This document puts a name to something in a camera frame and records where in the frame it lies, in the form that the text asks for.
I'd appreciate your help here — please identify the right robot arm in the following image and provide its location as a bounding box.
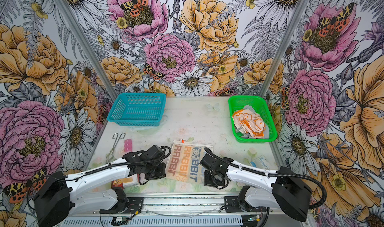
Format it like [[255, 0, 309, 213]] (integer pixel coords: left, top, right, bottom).
[[200, 147, 328, 222]]

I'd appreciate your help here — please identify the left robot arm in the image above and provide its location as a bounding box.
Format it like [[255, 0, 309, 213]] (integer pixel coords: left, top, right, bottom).
[[33, 145, 172, 227]]

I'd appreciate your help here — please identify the bandage box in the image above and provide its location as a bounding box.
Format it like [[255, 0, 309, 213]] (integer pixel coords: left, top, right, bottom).
[[111, 175, 139, 189]]

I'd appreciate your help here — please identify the pink small eraser block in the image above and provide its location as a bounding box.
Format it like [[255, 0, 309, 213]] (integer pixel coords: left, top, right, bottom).
[[124, 139, 133, 153]]

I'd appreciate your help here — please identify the small green circuit board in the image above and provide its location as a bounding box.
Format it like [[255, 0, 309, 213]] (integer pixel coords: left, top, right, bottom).
[[111, 217, 129, 226]]

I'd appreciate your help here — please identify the teal plastic basket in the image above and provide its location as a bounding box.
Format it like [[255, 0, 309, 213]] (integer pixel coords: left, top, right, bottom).
[[107, 93, 166, 127]]

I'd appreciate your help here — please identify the orange white towel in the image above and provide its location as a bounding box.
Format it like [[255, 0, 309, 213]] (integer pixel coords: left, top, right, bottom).
[[232, 105, 267, 139]]

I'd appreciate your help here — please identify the green plastic basket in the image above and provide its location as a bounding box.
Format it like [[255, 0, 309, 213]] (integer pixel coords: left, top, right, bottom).
[[228, 95, 278, 143]]

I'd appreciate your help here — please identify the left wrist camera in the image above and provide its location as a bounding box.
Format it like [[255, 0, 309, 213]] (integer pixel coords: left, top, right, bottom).
[[141, 145, 165, 160]]

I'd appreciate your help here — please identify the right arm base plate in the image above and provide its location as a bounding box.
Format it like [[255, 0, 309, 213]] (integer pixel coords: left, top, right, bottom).
[[224, 196, 267, 214]]

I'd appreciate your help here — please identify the aluminium front rail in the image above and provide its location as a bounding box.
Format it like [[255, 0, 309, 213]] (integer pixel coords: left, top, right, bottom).
[[58, 192, 288, 227]]

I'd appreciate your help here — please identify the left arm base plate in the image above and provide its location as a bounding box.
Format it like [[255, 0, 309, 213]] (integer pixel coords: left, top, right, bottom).
[[100, 197, 144, 214]]

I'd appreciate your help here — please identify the left aluminium frame post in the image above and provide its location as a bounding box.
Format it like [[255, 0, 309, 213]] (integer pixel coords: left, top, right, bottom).
[[53, 0, 118, 102]]

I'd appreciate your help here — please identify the aluminium frame post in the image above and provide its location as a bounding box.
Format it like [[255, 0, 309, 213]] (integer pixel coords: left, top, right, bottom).
[[53, 0, 118, 102], [258, 0, 310, 98]]

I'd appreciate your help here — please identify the right aluminium frame post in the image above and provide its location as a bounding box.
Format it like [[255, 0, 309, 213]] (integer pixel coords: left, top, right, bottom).
[[258, 0, 310, 98]]

